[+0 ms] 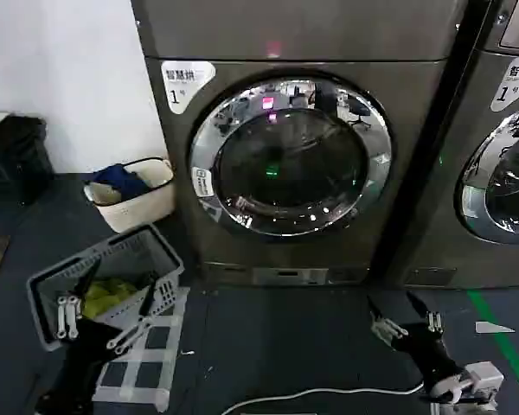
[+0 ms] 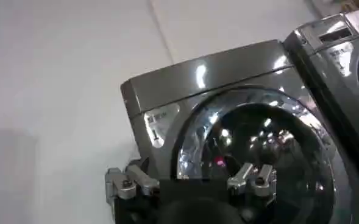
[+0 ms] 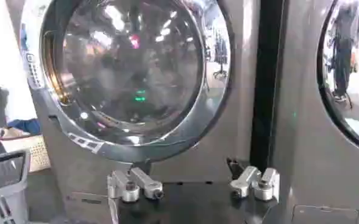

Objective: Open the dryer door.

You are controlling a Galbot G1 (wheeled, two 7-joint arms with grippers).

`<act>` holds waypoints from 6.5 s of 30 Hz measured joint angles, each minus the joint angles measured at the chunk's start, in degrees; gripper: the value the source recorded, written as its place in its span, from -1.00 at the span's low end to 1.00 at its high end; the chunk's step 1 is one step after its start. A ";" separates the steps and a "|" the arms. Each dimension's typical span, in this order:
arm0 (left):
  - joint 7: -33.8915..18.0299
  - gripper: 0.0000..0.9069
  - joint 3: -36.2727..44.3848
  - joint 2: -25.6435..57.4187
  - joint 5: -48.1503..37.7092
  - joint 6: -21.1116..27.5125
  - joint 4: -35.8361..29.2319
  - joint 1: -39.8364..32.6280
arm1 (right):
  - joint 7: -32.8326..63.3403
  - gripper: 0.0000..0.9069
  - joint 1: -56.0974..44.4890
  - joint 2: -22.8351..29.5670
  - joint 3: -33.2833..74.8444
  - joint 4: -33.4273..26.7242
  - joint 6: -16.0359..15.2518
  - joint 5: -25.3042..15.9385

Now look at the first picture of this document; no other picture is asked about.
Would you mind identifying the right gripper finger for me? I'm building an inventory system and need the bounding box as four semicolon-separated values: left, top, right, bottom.
405;290;445;334
366;295;411;348

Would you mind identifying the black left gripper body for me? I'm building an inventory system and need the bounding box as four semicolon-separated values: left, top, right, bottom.
35;317;124;415

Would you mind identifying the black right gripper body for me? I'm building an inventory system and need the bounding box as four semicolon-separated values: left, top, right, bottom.
390;321;465;390

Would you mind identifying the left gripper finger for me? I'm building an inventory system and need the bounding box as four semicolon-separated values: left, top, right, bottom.
105;271;160;356
54;258;102;341

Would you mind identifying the white plastic grid crate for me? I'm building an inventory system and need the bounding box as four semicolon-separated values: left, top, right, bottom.
90;286;191;412

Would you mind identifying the yellow-green cloth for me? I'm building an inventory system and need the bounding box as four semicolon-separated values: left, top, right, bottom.
81;278;146;320

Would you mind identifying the green floor tape strip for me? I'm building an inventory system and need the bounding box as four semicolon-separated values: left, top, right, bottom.
466;289;519;412

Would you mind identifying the grey slotted plastic basket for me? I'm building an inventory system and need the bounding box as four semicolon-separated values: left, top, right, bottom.
26;223;185;352

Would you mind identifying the white laundry basket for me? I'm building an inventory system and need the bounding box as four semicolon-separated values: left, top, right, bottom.
83;156;176;233

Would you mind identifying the dark blue garment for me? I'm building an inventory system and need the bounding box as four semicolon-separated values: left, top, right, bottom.
92;163;151;202

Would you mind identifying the round glass dryer door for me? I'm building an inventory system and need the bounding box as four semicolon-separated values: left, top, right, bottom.
189;76;394;238
454;102;519;246

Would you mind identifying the black storage crate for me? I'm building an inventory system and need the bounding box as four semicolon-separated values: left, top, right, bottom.
0;113;56;209

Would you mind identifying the grey dryer with control panel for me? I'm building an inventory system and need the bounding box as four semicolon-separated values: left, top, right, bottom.
382;0;519;290

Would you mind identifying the white number sticker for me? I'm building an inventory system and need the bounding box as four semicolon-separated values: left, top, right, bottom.
160;61;216;116
489;57;519;112

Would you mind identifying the grey dryer with round door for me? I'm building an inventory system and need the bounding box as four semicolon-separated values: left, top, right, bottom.
130;0;469;289

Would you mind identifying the white cable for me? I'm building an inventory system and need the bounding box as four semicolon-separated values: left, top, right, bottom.
220;380;431;415

